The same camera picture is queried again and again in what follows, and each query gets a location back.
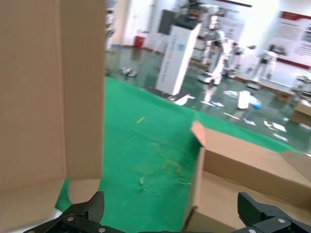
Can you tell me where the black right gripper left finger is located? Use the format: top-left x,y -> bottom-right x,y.
23,191 -> 115,233

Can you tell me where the small printed cardboard box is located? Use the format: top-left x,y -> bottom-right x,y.
275,92 -> 293,103

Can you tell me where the green table cloth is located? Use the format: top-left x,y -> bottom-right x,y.
54,76 -> 302,233

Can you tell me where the large open cardboard box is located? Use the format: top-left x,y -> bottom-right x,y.
290,99 -> 311,127

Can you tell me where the small white humanoid robot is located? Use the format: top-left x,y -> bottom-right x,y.
105,8 -> 115,52

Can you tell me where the grey device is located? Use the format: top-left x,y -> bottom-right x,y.
120,67 -> 138,78

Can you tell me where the white paper sheet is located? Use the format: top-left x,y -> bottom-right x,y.
272,122 -> 288,133

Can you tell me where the dark screen on tripod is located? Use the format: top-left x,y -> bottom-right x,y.
153,9 -> 178,53

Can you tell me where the white wheeled robot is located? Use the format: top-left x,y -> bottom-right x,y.
225,42 -> 244,79

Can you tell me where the white tower robot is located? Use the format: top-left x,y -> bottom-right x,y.
143,0 -> 219,106

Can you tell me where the white paper bag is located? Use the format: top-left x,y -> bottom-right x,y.
238,90 -> 251,111

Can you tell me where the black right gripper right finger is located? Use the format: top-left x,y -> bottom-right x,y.
233,191 -> 311,233

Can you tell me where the red bin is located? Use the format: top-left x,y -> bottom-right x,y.
134,35 -> 147,49

